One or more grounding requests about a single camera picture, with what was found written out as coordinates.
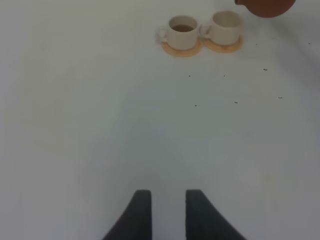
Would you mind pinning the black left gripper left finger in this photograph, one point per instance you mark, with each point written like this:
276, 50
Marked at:
135, 223

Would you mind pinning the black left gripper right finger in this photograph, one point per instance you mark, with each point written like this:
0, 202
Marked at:
204, 222

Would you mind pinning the brown clay teapot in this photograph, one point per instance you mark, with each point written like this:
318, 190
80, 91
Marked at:
266, 8

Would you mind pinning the left orange round coaster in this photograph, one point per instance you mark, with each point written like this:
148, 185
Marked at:
182, 53

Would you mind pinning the orange round coaster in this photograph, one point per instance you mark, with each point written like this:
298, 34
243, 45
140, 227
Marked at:
182, 53
225, 49

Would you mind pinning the right orange round coaster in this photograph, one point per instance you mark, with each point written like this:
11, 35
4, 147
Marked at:
225, 49

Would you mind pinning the left white teacup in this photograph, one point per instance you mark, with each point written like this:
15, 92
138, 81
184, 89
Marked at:
181, 33

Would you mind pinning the white teacup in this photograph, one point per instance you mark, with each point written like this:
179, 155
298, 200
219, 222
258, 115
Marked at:
181, 33
224, 28

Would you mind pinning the right white teacup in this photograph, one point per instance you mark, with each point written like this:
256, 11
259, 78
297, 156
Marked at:
224, 28

